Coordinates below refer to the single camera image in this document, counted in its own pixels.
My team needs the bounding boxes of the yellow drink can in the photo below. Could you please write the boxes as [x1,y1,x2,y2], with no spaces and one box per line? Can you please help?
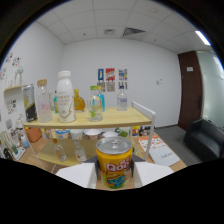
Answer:
[95,136,134,190]

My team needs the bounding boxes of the white notebook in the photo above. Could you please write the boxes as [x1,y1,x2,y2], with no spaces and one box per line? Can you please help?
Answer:
[148,146,181,167]

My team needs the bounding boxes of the clear bottle with red label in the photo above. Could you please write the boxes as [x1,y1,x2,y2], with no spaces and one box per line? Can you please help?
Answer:
[73,139,88,164]

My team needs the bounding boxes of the orange booklet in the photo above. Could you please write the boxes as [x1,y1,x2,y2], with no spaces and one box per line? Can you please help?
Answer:
[138,134,168,153]

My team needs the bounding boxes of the dark small bottles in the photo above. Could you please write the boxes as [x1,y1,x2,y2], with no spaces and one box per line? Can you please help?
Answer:
[139,125,152,137]

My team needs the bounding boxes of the blue rimmed paper bowl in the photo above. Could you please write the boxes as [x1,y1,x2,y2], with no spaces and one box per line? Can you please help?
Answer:
[54,129,71,140]

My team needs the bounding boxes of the patterned white bowl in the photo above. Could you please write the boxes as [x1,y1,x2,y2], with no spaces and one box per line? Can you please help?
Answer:
[83,128,103,140]

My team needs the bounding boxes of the white bottle with red cap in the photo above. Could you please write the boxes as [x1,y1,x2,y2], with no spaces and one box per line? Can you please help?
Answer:
[131,125,140,137]

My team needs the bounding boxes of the white mug with green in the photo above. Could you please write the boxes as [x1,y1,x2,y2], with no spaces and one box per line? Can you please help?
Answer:
[114,126,132,139]

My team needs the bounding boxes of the small white bowl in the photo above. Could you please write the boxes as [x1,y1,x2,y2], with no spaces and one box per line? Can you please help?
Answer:
[101,130,119,139]

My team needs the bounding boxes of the black armchair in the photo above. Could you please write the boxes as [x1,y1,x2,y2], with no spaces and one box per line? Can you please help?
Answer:
[183,118,224,163]

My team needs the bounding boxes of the white two-tier wooden shelf rack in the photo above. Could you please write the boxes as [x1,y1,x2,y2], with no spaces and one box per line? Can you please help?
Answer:
[22,101,157,174]

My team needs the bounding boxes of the amber liquid bottle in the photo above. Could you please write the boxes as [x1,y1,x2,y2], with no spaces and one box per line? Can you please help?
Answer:
[73,88,87,113]

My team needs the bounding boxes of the small teal bottle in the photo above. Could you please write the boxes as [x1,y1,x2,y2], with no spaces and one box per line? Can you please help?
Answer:
[52,89,59,114]

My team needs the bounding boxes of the large white milk bottle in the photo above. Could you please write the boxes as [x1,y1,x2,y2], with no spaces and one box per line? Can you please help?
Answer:
[55,70,77,124]

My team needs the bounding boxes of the clear bottle with blue cap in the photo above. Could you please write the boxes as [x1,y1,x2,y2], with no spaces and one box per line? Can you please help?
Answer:
[116,85,129,112]

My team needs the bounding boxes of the blue bottle with yellow cap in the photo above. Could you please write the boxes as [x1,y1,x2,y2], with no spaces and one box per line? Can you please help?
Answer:
[97,85,107,113]

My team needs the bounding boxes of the glass jar with wooden lid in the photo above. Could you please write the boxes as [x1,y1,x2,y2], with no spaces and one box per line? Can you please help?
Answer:
[36,78,53,124]

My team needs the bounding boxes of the black and silver can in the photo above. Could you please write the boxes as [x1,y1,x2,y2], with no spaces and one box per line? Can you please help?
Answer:
[21,83,39,123]

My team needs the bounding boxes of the dark brown door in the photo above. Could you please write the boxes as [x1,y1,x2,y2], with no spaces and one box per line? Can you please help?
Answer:
[177,50,203,132]

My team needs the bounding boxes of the white figurine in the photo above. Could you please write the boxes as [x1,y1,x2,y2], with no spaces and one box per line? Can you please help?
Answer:
[13,65,25,87]

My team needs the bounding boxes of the ceiling air vent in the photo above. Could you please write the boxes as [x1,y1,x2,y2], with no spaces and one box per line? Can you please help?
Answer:
[121,26,147,38]

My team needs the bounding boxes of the ceiling light panel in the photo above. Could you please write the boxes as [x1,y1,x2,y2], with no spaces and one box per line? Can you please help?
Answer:
[194,30,212,47]

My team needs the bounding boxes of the multicolour wall poster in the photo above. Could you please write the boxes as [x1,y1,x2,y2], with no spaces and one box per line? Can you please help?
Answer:
[118,68,128,90]

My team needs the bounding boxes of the blue wall poster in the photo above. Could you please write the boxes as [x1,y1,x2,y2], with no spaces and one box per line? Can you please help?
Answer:
[97,68,105,93]

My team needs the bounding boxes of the wooden wall shelf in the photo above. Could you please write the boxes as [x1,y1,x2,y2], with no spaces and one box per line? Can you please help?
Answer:
[3,84,28,98]

